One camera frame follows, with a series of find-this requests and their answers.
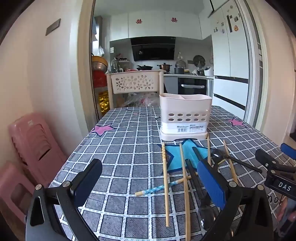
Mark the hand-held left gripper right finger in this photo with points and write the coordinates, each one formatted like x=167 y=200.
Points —
x=212 y=183

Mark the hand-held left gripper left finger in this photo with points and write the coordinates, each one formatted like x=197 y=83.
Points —
x=87 y=183

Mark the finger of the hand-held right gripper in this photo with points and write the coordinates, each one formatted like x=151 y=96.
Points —
x=289 y=150
x=263 y=156

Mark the plain wooden chopstick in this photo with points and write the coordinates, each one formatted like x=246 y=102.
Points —
x=233 y=171
x=186 y=204
x=208 y=148

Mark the patterned wooden chopstick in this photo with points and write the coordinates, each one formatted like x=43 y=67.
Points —
x=165 y=185

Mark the blue dotted chopstick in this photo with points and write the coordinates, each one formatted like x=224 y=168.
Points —
x=157 y=188

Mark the white plastic cutlery holder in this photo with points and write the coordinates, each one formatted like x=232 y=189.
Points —
x=185 y=106

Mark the person's right hand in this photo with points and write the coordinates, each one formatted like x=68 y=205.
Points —
x=289 y=212

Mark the grey checked star tablecloth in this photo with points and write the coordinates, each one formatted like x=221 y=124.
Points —
x=129 y=148

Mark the pink plastic stool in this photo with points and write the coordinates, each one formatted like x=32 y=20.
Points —
x=34 y=141
x=16 y=190

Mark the black built-in oven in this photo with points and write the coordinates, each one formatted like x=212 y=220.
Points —
x=192 y=87

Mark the clear plastic bag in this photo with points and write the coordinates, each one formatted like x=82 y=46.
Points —
x=141 y=99

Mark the white refrigerator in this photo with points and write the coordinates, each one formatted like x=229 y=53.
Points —
x=231 y=58

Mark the red container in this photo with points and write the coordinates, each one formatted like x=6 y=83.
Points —
x=99 y=78

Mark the beige plastic basket rack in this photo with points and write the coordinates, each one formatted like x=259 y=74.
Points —
x=134 y=81

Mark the hanging pot lid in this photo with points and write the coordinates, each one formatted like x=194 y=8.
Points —
x=199 y=60
x=180 y=63

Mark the black cooking pot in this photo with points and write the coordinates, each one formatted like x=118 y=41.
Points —
x=179 y=70

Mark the yellow-rimmed metal basin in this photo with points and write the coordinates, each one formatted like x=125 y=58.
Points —
x=99 y=63

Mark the metal kettle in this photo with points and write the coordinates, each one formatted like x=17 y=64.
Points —
x=116 y=64

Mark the brown cooking pot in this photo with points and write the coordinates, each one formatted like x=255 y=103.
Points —
x=164 y=67

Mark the black wok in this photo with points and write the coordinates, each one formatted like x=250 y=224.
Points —
x=144 y=68

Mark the black range hood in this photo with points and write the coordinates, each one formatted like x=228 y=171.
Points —
x=152 y=48

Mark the red paper decoration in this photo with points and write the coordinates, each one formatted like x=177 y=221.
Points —
x=138 y=20
x=174 y=19

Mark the white upper cabinets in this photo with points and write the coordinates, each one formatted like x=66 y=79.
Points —
x=152 y=24

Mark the grey wall switch panel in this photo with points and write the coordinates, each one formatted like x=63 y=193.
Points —
x=53 y=26

